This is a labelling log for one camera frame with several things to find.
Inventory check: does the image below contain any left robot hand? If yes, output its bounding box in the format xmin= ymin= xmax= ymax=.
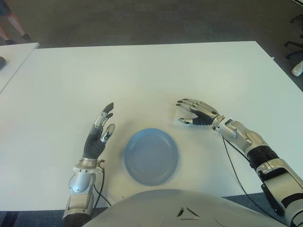
xmin=83 ymin=102 xmax=116 ymax=158

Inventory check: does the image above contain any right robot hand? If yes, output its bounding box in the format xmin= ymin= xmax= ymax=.
xmin=174 ymin=98 xmax=225 ymax=130

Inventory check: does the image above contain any blue round plate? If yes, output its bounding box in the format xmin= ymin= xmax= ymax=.
xmin=123 ymin=128 xmax=180 ymax=187

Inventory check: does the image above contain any grey robot torso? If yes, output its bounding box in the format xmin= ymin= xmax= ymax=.
xmin=82 ymin=189 xmax=292 ymax=227

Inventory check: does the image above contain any white shoe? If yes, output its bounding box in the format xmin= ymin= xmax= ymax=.
xmin=291 ymin=61 xmax=303 ymax=77

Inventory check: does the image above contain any black office chair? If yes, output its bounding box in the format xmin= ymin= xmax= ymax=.
xmin=285 ymin=13 xmax=303 ymax=60

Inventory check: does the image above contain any neighbouring white table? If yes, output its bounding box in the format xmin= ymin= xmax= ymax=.
xmin=0 ymin=42 xmax=40 ymax=95

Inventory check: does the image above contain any bare person leg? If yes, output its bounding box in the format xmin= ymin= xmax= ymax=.
xmin=6 ymin=0 xmax=27 ymax=36

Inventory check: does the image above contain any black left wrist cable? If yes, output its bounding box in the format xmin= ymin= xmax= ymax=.
xmin=92 ymin=163 xmax=112 ymax=210

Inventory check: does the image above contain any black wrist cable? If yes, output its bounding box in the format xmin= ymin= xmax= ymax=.
xmin=92 ymin=163 xmax=112 ymax=210
xmin=222 ymin=136 xmax=258 ymax=211

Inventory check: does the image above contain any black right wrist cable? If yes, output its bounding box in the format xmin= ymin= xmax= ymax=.
xmin=222 ymin=136 xmax=258 ymax=211

